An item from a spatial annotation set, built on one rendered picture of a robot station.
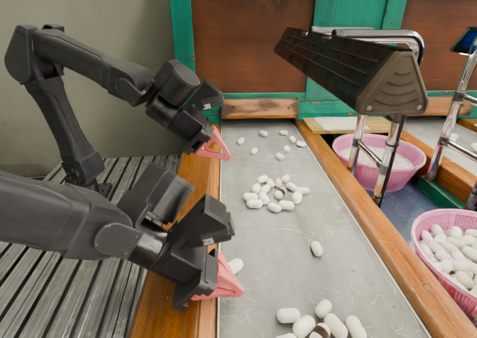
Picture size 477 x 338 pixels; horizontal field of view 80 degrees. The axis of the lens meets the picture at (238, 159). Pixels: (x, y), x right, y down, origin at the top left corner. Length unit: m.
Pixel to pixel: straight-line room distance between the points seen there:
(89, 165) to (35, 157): 1.62
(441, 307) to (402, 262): 0.08
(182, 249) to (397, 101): 0.32
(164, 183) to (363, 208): 0.46
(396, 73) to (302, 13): 0.80
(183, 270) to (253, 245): 0.22
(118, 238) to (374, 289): 0.41
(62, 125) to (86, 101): 1.34
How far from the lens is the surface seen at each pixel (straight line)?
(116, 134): 2.13
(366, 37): 0.57
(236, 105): 1.08
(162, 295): 0.49
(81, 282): 0.69
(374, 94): 0.36
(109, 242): 0.35
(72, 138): 0.79
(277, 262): 0.56
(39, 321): 0.66
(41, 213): 0.31
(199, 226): 0.36
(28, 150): 2.40
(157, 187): 0.38
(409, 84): 0.37
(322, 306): 0.49
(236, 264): 0.52
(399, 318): 0.54
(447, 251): 0.71
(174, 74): 0.55
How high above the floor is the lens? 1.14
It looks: 27 degrees down
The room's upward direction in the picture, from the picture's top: straight up
